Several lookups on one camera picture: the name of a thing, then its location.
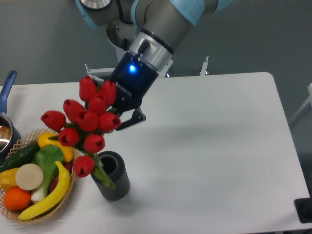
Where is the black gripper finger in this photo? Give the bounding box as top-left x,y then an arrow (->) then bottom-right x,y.
116,107 -> 146,131

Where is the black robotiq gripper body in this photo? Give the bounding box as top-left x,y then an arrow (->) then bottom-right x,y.
109,52 -> 158,113

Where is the red tulip bouquet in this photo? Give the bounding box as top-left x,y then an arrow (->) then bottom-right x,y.
41,76 -> 121,188

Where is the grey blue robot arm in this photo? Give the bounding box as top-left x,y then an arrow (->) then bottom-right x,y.
76,0 -> 230,129

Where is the dark grey ribbed vase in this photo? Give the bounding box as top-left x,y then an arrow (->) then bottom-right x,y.
91,151 -> 130,201

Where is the dark red fruit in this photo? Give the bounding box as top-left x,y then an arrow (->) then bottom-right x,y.
48,162 -> 73,194

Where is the green bok choy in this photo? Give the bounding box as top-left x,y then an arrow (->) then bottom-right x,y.
31,144 -> 64,203

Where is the woven wicker basket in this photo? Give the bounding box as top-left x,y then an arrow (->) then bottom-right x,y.
0,128 -> 76,225

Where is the yellow banana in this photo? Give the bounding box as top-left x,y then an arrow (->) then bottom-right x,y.
18,161 -> 71,221

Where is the green cucumber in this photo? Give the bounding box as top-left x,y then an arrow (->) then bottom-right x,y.
0,142 -> 40,172

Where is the beige round disc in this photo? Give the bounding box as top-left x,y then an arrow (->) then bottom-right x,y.
15,163 -> 44,191

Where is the yellow bell pepper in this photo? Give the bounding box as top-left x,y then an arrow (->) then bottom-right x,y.
0,168 -> 19,191

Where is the orange fruit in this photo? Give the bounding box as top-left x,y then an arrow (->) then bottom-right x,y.
3,187 -> 31,211

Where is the black box at table edge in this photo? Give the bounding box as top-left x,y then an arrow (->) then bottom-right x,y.
294,197 -> 312,223

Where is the blue handled saucepan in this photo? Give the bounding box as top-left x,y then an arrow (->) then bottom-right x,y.
0,70 -> 21,165

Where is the white frame at right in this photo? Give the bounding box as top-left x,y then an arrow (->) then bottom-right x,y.
289,83 -> 312,128

